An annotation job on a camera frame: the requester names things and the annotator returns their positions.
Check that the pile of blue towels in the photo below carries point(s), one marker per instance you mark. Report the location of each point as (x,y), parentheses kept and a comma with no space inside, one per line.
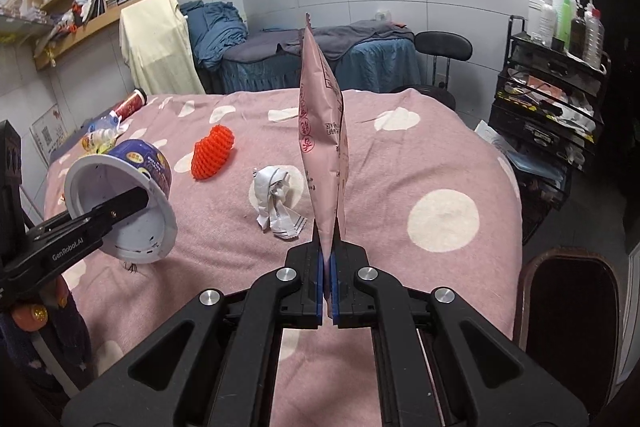
(213,27)

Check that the red cylindrical can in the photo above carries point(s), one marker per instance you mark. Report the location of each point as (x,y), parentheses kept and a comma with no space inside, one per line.
(135,101)

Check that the brown trash bin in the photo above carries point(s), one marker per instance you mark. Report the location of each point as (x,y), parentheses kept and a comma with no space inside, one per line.
(567,320)

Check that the clear pump bottle red cap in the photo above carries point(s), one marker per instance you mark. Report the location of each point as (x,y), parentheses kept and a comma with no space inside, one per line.
(594,36)

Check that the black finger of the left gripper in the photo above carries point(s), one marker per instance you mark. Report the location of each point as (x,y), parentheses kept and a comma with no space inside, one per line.
(55,245)

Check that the pink polka dot bed cover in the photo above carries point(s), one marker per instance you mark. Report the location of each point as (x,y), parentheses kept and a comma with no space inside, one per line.
(428,199)

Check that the massage bed with blue cover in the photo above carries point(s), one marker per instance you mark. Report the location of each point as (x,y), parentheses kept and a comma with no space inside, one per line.
(368,55)

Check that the cream cloth on rack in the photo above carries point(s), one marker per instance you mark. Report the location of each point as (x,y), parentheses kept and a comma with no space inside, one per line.
(155,45)

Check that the black stool chair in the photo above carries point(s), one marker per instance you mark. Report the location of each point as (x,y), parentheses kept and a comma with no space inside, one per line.
(440,44)

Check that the green lotion bottle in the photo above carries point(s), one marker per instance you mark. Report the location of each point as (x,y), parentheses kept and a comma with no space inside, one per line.
(567,12)

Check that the small yogurt bottle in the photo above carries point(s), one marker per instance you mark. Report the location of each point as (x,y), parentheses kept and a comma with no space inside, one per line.
(103,134)

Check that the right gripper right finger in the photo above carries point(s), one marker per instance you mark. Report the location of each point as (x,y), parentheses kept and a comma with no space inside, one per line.
(438,361)

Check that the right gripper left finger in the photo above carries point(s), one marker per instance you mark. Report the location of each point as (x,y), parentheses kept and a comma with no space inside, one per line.
(215,361)

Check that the purple instant noodle cup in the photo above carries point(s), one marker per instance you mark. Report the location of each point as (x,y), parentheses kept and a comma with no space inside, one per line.
(130,185)

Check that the dark brown pump bottle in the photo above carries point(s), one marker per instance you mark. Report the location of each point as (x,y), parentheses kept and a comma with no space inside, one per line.
(578,31)

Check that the black storage trolley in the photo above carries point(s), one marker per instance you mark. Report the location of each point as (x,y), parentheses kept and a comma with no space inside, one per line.
(547,106)

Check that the pink snack pouch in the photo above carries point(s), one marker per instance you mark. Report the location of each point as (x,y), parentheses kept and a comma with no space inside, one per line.
(323,142)

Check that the white pump bottle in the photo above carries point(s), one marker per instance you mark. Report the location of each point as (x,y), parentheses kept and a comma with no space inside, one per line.
(547,23)

